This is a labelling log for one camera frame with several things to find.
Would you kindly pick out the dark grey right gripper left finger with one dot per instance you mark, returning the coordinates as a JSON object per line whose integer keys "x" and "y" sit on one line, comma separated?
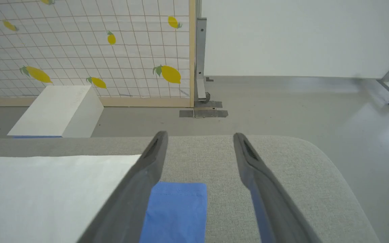
{"x": 130, "y": 202}

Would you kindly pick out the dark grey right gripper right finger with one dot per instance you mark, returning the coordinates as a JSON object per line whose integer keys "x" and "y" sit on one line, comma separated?
{"x": 275, "y": 209}

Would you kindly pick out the blue and white long-sleeve shirt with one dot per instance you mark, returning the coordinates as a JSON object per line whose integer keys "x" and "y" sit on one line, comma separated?
{"x": 46, "y": 195}

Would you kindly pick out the white rectangular box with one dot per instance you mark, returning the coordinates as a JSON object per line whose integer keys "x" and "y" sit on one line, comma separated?
{"x": 56, "y": 111}

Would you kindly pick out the lemon print tiled panel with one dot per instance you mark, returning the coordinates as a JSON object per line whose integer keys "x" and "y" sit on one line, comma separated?
{"x": 79, "y": 50}

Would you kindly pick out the white partition board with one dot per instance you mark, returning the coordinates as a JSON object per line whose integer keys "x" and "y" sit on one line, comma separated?
{"x": 299, "y": 37}

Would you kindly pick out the grey metal panel support post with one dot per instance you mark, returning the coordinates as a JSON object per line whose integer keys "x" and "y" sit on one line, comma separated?
{"x": 201, "y": 60}

